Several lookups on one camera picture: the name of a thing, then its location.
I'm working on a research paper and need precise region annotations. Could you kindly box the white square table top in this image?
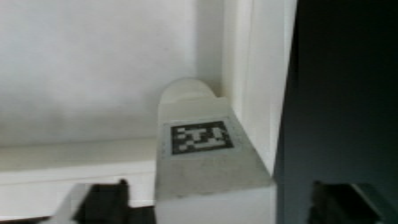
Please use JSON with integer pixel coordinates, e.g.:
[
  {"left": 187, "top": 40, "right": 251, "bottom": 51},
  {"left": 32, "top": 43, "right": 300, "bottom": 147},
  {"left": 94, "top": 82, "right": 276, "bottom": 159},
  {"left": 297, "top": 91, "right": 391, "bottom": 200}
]
[{"left": 0, "top": 0, "right": 297, "bottom": 220}]

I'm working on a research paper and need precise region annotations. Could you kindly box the white table leg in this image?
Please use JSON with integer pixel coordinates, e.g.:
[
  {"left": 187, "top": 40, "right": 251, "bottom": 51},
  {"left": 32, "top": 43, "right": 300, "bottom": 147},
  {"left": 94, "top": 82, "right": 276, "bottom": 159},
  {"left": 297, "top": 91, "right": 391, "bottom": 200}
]
[{"left": 155, "top": 79, "right": 276, "bottom": 224}]

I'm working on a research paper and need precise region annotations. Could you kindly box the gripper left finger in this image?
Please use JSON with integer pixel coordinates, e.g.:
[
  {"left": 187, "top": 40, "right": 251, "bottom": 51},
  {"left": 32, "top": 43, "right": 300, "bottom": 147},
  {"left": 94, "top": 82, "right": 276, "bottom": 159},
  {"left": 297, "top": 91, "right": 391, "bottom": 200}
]
[{"left": 55, "top": 179, "right": 157, "bottom": 224}]

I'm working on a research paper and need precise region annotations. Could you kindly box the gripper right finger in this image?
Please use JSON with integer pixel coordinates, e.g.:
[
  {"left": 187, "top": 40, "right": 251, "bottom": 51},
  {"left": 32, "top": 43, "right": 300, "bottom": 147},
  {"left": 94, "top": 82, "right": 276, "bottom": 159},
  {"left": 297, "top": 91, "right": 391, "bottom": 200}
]
[{"left": 308, "top": 181, "right": 398, "bottom": 224}]

